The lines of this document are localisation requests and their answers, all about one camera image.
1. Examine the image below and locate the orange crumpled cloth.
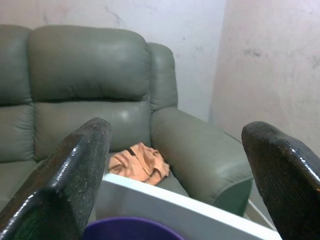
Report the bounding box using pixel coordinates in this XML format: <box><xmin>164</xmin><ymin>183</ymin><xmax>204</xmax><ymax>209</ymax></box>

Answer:
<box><xmin>107</xmin><ymin>142</ymin><xmax>171</xmax><ymax>187</ymax></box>

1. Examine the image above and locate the grey-green leather sofa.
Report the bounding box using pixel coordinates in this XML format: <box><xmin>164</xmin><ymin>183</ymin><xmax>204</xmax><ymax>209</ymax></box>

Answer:
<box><xmin>0</xmin><ymin>24</ymin><xmax>253</xmax><ymax>217</ymax></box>

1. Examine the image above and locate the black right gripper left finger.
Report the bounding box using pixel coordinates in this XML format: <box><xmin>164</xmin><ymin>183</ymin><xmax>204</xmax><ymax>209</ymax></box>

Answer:
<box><xmin>0</xmin><ymin>117</ymin><xmax>113</xmax><ymax>240</ymax></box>

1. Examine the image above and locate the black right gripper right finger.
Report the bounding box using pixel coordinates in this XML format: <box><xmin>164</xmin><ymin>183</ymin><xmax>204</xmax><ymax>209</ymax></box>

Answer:
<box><xmin>241</xmin><ymin>121</ymin><xmax>320</xmax><ymax>240</ymax></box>

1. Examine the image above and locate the white table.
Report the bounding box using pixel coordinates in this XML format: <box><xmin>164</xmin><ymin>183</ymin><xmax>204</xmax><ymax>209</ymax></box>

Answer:
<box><xmin>95</xmin><ymin>173</ymin><xmax>281</xmax><ymax>240</ymax></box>

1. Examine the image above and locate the purple plastic bin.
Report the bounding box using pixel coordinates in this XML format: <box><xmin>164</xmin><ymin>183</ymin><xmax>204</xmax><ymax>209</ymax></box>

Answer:
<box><xmin>82</xmin><ymin>216</ymin><xmax>181</xmax><ymax>240</ymax></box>

